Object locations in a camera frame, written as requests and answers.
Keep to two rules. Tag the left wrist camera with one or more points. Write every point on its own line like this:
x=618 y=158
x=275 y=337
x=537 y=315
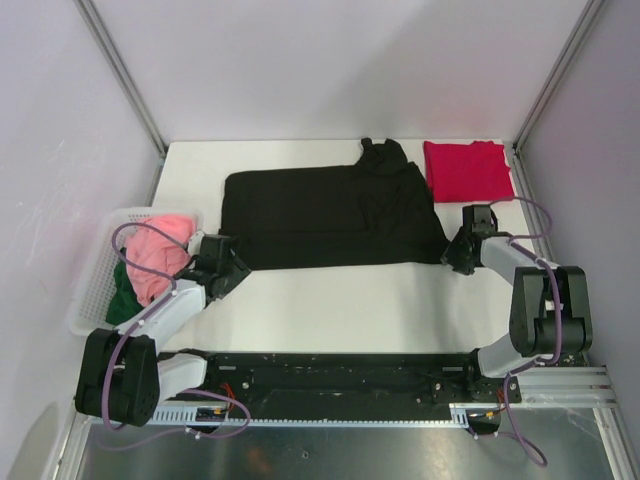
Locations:
x=194 y=243

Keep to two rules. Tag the right aluminium frame post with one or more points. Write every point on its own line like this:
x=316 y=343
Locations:
x=575 y=42

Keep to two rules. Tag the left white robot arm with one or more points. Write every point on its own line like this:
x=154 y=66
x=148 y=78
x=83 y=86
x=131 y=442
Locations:
x=122 y=379

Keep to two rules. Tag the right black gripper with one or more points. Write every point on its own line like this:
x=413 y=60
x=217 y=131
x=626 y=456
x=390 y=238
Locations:
x=450 y=255

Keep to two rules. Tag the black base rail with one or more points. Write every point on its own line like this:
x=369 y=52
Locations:
x=350 y=387

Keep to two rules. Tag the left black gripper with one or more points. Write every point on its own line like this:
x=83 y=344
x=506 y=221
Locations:
x=238 y=273

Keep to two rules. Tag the aluminium frame post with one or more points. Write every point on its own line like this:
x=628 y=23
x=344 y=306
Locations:
x=575 y=42
x=105 y=43

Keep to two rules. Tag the left aluminium frame post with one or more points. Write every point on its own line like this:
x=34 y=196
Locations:
x=105 y=43

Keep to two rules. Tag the black t-shirt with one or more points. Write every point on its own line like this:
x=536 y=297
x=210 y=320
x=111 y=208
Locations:
x=376 y=211

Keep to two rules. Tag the white plastic basket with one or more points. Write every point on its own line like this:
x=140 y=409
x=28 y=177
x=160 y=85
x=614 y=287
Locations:
x=95 y=286

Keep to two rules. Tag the green t-shirt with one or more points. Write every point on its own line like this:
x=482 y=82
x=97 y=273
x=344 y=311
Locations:
x=123 y=305

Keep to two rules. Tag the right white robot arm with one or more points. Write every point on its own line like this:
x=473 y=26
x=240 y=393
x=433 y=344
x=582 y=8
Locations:
x=550 y=314

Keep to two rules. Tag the pink t-shirt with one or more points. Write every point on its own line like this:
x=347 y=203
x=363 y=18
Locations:
x=151 y=250

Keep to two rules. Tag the folded red t-shirt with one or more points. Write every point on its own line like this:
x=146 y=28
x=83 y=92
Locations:
x=474 y=172

